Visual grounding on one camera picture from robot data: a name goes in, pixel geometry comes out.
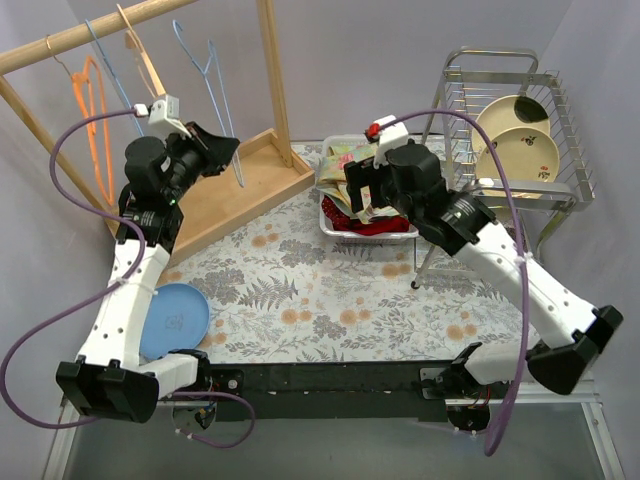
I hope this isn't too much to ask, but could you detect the blue wire hanger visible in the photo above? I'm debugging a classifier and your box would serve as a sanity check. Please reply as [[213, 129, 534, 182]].
[[172, 18, 246, 189], [84, 19, 132, 107]]

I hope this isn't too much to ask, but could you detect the purple cable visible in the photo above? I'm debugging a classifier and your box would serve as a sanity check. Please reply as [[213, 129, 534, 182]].
[[0, 108, 256, 449], [392, 109, 530, 457]]

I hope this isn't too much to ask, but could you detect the cream plate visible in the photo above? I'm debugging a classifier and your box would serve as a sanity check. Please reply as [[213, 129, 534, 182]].
[[475, 127, 560, 199], [476, 95, 551, 140]]

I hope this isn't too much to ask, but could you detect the blue plastic plate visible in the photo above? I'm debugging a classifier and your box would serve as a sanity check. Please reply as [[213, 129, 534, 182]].
[[139, 283, 210, 361]]

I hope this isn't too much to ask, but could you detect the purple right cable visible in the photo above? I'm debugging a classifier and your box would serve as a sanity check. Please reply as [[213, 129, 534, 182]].
[[392, 109, 530, 457]]

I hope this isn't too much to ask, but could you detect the aluminium frame rail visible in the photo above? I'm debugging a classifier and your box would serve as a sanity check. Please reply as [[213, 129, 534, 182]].
[[44, 380, 624, 479]]

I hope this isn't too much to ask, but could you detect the white plastic basket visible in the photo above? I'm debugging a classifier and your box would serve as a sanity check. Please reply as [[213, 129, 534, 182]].
[[318, 134, 421, 245]]

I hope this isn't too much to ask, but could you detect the metal dish rack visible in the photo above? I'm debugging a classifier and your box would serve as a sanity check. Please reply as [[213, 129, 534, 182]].
[[427, 46, 595, 258]]

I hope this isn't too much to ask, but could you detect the floral table mat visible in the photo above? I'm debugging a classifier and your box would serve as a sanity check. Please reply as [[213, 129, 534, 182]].
[[149, 139, 561, 364]]

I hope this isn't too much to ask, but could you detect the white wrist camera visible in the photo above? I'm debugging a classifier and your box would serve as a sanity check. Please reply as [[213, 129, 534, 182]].
[[364, 115, 409, 169], [133, 94, 192, 139]]

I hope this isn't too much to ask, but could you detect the cream plate lower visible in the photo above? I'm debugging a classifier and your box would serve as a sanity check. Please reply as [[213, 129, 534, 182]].
[[475, 127, 560, 199]]

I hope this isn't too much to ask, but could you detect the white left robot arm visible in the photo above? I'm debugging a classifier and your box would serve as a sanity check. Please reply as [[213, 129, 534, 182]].
[[56, 122, 240, 423]]

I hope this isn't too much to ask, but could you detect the red polka dot garment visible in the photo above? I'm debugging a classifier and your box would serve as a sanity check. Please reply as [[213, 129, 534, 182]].
[[321, 196, 361, 231]]

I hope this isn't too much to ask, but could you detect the orange plastic hanger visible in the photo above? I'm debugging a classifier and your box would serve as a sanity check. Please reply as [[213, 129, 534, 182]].
[[71, 55, 115, 207]]

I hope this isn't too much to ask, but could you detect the wooden hanger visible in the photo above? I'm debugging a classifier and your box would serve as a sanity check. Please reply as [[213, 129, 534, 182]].
[[116, 4, 166, 99]]

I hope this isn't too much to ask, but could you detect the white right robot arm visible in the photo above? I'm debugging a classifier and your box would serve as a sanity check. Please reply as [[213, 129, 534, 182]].
[[344, 142, 623, 398]]

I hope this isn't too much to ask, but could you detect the wooden clothes rack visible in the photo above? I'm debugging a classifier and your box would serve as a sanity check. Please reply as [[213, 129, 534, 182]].
[[1, 1, 313, 264]]

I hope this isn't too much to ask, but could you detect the pastel floral garment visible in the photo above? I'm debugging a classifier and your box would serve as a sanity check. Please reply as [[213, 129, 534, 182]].
[[316, 144, 398, 224]]

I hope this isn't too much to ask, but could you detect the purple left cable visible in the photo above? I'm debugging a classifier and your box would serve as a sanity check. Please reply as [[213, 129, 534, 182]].
[[0, 108, 256, 449]]

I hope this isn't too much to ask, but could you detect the cream plate upper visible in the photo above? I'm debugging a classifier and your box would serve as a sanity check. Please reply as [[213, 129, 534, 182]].
[[476, 95, 551, 140]]

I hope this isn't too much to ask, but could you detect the black base bar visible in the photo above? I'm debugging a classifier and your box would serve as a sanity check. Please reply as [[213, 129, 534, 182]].
[[165, 361, 506, 422]]

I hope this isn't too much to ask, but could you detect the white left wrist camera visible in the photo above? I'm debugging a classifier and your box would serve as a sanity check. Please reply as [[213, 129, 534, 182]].
[[133, 94, 192, 139]]

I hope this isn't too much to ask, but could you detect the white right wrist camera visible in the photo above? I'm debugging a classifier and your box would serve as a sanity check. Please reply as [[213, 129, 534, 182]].
[[364, 115, 409, 169]]

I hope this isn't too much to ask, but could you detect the red dress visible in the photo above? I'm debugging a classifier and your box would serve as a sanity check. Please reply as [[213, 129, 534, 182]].
[[342, 216, 410, 236]]

